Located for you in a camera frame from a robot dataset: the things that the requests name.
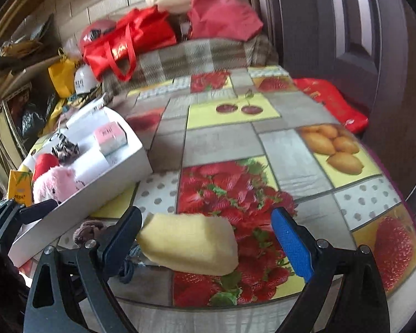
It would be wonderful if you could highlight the red packet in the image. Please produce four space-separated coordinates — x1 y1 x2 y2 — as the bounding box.
293 78 370 134

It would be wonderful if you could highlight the yellow bag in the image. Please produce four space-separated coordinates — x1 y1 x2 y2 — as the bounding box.
48 48 80 98

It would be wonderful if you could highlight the pink plush toy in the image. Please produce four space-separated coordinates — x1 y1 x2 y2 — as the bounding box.
33 166 85 203

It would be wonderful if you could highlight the black plastic bag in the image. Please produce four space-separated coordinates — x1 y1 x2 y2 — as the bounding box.
21 94 56 139

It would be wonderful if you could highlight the yellow sponge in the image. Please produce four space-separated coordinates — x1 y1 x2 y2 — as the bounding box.
136 213 239 276

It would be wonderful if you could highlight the white cardboard box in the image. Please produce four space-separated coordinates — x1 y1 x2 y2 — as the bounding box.
7 106 154 268

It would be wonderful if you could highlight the shiny red tote bag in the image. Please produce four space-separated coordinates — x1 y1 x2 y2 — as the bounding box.
83 7 177 82

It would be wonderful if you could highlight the metal storage shelf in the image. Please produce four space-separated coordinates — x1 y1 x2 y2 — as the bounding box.
0 17 56 195

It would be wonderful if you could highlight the dark wooden door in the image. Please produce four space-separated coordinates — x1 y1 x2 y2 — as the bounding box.
250 0 416 216

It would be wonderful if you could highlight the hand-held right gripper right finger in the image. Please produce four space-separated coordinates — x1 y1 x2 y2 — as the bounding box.
270 207 390 333

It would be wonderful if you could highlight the zebra-print scrunchie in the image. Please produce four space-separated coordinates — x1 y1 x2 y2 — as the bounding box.
51 133 80 162

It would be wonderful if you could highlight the red fabric bag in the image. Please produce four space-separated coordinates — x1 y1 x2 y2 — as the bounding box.
187 0 264 40

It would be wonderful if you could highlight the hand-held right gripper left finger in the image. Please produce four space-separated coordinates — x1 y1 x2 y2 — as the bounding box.
22 206 143 333

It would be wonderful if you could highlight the pink tissue pack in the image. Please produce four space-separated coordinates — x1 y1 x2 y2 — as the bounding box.
93 122 128 155

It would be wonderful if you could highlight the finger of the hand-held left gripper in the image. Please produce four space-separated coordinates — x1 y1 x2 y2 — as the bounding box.
19 199 58 224

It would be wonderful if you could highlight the brown scrunchie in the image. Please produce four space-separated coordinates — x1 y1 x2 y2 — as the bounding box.
73 220 108 247

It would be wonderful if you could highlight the yellow packet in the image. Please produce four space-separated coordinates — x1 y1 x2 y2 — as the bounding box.
7 170 33 206

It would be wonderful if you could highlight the red soft toy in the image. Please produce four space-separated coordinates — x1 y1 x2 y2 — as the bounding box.
33 153 60 181

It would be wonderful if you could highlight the dark blue cord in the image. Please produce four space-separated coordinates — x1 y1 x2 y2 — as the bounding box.
120 243 143 285

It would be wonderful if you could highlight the fruit-print tablecloth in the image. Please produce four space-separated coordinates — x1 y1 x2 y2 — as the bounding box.
21 66 416 333

